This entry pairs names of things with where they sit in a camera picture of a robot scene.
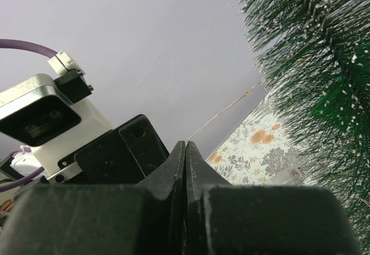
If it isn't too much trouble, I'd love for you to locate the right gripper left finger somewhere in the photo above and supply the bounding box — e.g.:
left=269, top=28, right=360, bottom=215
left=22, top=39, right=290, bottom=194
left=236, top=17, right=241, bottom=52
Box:
left=1, top=141, right=185, bottom=254

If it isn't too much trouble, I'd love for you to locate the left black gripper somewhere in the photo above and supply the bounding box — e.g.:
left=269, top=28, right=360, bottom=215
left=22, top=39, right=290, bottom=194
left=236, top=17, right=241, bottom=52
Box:
left=47, top=114, right=169, bottom=184

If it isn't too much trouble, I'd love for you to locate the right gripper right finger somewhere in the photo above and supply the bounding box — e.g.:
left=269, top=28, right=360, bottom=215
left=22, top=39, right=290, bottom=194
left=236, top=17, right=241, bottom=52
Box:
left=185, top=142, right=361, bottom=254

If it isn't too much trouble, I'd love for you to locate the thin fairy light wire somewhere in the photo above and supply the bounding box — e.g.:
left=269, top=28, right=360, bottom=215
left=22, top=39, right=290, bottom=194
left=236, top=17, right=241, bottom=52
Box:
left=186, top=81, right=262, bottom=143

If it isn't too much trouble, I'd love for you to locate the small green christmas tree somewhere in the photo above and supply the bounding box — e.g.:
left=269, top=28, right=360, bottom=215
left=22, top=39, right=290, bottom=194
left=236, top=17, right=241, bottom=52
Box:
left=238, top=0, right=369, bottom=230

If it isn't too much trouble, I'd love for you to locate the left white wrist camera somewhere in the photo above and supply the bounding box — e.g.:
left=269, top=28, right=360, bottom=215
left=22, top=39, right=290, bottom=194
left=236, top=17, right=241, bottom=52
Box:
left=1, top=50, right=113, bottom=175

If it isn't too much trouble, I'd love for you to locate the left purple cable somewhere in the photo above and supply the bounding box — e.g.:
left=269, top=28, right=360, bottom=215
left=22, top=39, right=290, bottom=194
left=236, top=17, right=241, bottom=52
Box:
left=0, top=38, right=57, bottom=192

